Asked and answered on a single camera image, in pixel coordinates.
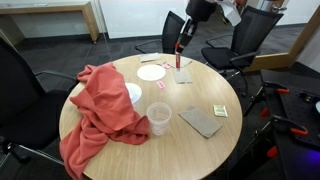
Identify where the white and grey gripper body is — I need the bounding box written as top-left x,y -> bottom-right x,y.
175,18 -> 197,53

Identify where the red and white marker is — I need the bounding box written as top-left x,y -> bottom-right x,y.
175,53 -> 180,70

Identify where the pink packet at edge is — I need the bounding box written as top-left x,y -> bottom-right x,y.
162,63 -> 171,69

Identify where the black mesh office chair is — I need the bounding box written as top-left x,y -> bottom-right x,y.
201,6 -> 283,97

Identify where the brown napkin middle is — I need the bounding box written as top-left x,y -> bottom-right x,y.
173,68 -> 192,84

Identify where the white paper plate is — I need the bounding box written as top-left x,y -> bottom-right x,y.
137,64 -> 166,81

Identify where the pink packet near plate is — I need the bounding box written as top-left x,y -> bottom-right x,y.
156,81 -> 165,89

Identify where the white plate under cloth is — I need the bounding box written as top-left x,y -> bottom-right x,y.
126,83 -> 142,104

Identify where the green sugar packet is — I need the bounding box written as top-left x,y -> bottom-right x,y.
213,105 -> 228,117

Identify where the clear plastic cup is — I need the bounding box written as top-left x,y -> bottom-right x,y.
146,102 -> 172,135

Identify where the brown napkin near cup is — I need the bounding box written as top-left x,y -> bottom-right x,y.
179,106 -> 222,138

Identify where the red cloth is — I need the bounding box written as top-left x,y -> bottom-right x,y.
60,62 -> 150,180

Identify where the black office chair near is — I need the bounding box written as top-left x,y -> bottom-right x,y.
0,39 -> 78,165

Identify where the wooden bench table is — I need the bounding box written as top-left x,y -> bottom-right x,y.
0,0 -> 99,44

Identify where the orange handled clamp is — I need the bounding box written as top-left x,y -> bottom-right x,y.
271,115 -> 308,136
263,81 -> 289,93

